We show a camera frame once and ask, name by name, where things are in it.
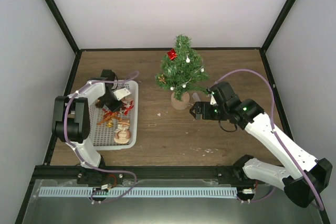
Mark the cinnamon stick bundle ornament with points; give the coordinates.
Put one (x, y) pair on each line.
(108, 118)

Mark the red ribbon bow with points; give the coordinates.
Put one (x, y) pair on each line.
(127, 107)

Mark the white slotted cable duct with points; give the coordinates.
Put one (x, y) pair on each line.
(141, 192)

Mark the wooden snowman figurine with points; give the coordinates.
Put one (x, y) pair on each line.
(122, 133)

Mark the clear plastic battery box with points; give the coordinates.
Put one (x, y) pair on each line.
(196, 97)

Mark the white ball string lights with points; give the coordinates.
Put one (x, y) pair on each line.
(200, 69)

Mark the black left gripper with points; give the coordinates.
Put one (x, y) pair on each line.
(114, 107)

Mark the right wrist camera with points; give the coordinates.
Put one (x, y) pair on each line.
(211, 96)

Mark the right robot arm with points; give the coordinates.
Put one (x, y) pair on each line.
(301, 176)

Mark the black aluminium front rail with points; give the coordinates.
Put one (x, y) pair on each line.
(232, 175)

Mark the gold bow ornament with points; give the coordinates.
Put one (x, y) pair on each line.
(161, 79)

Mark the red gift box ornament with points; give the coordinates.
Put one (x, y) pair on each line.
(172, 55)

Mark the small green christmas tree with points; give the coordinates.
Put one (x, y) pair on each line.
(178, 71)

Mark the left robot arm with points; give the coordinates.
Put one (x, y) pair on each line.
(71, 117)

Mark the white perforated plastic basket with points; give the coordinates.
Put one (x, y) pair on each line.
(102, 133)

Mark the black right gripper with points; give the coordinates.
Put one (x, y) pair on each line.
(199, 106)

